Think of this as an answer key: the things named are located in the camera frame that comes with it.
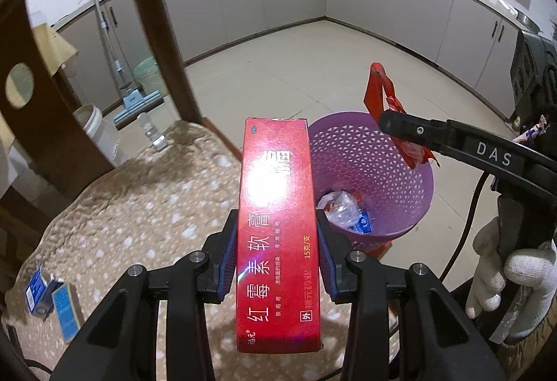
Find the blue white labelled box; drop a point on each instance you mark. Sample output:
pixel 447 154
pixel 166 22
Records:
pixel 35 291

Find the flat mop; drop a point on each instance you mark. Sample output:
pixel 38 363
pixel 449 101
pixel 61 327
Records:
pixel 130 102

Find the purple plastic basket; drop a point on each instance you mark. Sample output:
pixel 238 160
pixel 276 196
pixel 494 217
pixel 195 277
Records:
pixel 391 189

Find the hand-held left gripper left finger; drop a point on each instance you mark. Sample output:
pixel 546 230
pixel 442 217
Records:
pixel 226 263

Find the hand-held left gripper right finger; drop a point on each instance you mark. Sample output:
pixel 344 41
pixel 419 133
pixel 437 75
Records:
pixel 328 268

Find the large cardboard box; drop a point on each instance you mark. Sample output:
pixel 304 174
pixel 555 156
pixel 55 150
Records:
pixel 52 50

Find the white plastic bucket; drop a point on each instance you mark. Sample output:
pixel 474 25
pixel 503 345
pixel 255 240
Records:
pixel 93 124

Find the person's right forearm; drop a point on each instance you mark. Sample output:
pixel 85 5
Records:
pixel 535 357

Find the long red carton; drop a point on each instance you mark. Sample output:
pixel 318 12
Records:
pixel 274 233

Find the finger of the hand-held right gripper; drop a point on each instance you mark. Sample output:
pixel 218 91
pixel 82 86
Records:
pixel 461 141

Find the clear plastic bag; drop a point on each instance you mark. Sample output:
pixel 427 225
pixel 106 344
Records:
pixel 341 209

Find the red foil wrapper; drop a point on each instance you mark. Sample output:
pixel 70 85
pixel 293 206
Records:
pixel 383 93

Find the clear plastic bottle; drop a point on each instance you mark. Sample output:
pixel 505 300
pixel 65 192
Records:
pixel 150 130

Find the beige spotted tablecloth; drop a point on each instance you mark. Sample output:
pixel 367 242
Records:
pixel 130 211

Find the brown wooden chair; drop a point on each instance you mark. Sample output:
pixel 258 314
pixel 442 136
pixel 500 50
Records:
pixel 154 37

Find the light blue box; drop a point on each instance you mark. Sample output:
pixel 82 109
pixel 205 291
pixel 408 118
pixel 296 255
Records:
pixel 65 311

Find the green waste bin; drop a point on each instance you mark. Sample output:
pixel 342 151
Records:
pixel 148 78

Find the person's right hand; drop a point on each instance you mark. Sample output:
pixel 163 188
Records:
pixel 524 270

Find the grey kitchen base cabinets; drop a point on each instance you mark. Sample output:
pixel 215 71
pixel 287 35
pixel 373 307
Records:
pixel 261 2

